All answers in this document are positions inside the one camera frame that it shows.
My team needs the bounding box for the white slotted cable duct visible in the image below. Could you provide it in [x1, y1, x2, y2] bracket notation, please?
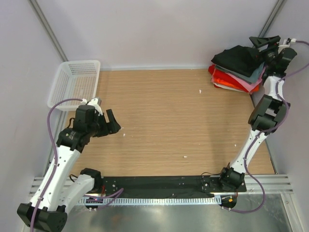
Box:
[77, 196, 222, 206]

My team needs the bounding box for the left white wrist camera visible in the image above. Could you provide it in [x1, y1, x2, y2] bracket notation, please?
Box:
[81, 97, 103, 116]

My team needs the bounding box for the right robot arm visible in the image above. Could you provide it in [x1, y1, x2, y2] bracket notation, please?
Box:
[217, 36, 298, 192]

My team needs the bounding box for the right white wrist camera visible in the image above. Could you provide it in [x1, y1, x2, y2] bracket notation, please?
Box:
[279, 38, 297, 48]

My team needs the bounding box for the folded teal t shirt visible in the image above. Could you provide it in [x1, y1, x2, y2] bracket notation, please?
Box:
[249, 63, 264, 84]

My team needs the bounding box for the black t shirt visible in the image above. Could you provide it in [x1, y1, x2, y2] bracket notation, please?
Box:
[211, 45, 261, 77]

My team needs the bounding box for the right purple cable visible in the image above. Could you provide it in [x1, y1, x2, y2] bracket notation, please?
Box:
[222, 39, 309, 214]

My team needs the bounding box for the purple cable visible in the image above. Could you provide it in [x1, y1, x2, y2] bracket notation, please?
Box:
[29, 98, 124, 232]
[222, 39, 309, 214]

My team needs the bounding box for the folded red t shirt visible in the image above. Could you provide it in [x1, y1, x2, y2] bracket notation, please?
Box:
[208, 65, 236, 84]

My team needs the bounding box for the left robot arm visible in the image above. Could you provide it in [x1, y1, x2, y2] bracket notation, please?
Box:
[17, 103, 121, 232]

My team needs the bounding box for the white plastic basket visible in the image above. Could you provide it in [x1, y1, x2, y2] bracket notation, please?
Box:
[47, 60, 100, 112]

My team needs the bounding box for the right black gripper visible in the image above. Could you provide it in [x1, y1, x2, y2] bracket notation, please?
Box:
[248, 35, 282, 68]

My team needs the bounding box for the folded orange t shirt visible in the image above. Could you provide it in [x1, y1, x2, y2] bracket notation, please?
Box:
[211, 78, 260, 93]

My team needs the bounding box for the folded grey t shirt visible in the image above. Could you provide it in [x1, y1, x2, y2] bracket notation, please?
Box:
[215, 65, 251, 84]

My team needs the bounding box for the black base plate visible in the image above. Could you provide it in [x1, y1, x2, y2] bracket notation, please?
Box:
[102, 175, 247, 199]

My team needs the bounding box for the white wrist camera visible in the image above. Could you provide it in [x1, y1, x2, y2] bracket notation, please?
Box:
[81, 97, 103, 116]
[279, 38, 297, 48]

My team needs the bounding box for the folded pink t shirt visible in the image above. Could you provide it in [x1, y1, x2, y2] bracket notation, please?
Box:
[228, 73, 262, 92]

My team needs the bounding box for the folded white t shirt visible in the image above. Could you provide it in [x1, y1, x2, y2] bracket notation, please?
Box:
[213, 83, 244, 92]

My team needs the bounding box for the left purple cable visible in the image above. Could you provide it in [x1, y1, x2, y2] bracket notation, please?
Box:
[29, 98, 124, 232]

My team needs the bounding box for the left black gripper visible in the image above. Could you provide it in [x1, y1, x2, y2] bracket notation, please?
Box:
[87, 109, 120, 137]

